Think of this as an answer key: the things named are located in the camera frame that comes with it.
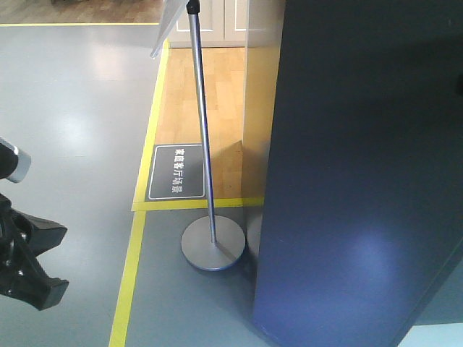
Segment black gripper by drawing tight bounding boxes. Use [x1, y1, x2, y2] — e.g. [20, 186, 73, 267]
[1, 195, 69, 310]

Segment dark fridge body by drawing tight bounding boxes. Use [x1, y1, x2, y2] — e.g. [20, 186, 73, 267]
[253, 1, 462, 346]

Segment dark floor sign sticker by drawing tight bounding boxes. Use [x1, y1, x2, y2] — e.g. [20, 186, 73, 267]
[145, 144, 205, 201]

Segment silver sign stand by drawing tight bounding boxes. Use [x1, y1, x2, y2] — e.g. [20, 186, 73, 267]
[150, 1, 246, 272]

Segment white cabinet doors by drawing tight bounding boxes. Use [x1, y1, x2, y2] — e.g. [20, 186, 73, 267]
[168, 0, 285, 48]

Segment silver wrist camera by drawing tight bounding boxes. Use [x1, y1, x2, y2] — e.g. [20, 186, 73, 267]
[1, 138, 32, 183]

